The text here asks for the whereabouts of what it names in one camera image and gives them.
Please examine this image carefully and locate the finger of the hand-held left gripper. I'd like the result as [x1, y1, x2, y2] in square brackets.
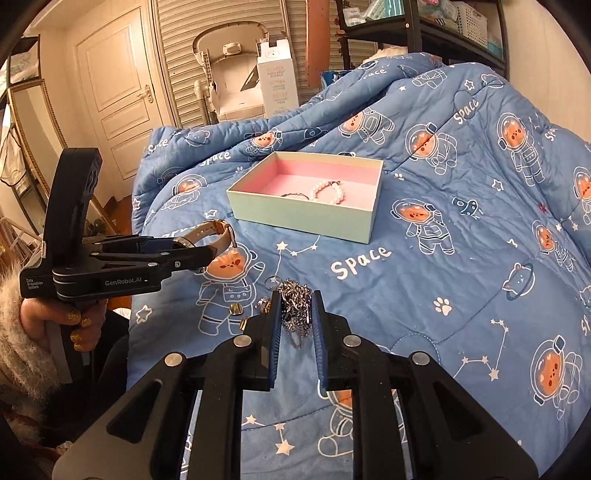
[82, 233, 204, 256]
[90, 246, 221, 283]

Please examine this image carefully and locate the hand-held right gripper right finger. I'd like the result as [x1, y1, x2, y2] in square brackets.
[311, 290, 540, 480]

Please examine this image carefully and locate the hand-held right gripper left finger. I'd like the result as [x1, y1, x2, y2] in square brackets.
[52, 290, 283, 480]

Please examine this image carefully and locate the silver chain necklace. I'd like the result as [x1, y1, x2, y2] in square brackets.
[276, 278, 315, 350]

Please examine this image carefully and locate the beige strap wristwatch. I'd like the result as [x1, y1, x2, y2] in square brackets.
[177, 220, 239, 260]

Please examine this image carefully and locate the mint green jewelry box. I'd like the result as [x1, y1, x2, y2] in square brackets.
[225, 151, 385, 245]

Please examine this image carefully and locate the person's left forearm furry sleeve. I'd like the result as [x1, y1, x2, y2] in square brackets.
[0, 267, 63, 407]

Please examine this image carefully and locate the person's left hand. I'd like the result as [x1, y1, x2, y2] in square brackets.
[18, 298, 110, 366]

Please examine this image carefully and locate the blue astronaut print blanket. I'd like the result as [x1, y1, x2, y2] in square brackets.
[127, 52, 591, 480]

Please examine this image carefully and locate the gold framed mirror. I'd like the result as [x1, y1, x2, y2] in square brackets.
[6, 78, 112, 220]

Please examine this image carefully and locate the cream panel door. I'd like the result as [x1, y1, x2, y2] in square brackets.
[75, 6, 163, 182]

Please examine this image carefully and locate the white baby high chair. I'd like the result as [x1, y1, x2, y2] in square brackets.
[192, 24, 270, 126]

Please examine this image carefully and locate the tall white carton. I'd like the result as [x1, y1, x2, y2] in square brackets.
[256, 38, 299, 119]

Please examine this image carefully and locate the louvered closet door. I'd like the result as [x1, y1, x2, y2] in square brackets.
[151, 0, 320, 131]

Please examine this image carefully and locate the pink board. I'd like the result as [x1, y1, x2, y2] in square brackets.
[304, 0, 331, 89]

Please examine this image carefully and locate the white fluffy plush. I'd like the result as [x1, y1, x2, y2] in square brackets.
[367, 47, 407, 63]

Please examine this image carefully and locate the black metal shelf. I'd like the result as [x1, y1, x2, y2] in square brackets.
[334, 0, 509, 80]

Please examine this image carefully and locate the white plastic basket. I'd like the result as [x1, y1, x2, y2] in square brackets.
[454, 2, 491, 49]

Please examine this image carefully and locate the white pearl bracelet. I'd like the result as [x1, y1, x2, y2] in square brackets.
[308, 180, 346, 204]

